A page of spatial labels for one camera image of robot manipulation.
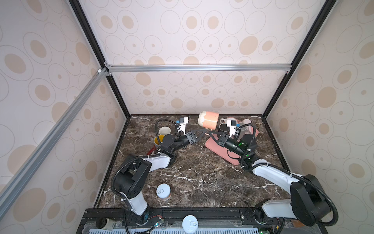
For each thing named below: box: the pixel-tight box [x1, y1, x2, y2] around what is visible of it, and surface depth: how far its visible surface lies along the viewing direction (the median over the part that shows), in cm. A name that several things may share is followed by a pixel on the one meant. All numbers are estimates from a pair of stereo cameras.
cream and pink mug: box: [197, 110, 220, 132], surface depth 73 cm
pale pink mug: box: [242, 118, 252, 125], surface depth 105 cm
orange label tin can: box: [155, 183, 172, 202], surface depth 79 cm
